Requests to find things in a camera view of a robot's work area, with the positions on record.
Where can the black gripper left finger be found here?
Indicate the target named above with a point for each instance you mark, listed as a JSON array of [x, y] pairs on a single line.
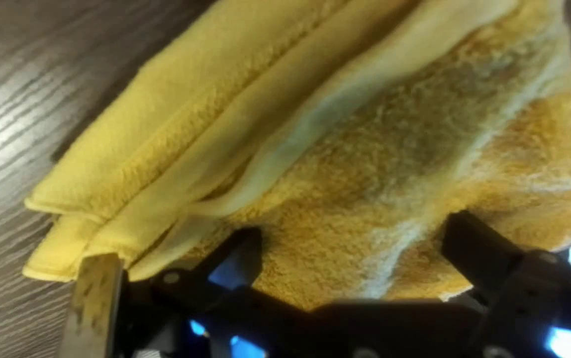
[[238, 260]]

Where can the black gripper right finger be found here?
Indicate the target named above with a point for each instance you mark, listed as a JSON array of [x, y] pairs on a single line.
[[478, 252]]

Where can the yellow towel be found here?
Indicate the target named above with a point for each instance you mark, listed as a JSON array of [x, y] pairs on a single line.
[[347, 131]]

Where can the wooden folding table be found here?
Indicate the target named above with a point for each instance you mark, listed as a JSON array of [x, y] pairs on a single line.
[[63, 61]]

